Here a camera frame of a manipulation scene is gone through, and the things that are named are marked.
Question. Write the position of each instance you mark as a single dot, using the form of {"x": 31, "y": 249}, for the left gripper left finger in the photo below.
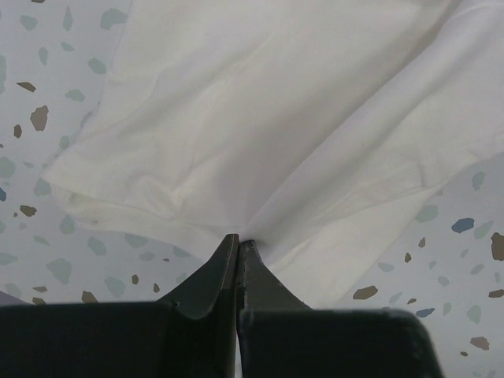
{"x": 189, "y": 332}

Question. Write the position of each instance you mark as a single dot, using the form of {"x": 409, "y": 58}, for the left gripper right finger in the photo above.
{"x": 280, "y": 336}

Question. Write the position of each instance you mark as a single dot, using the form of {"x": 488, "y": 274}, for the white t shirt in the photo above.
{"x": 318, "y": 129}

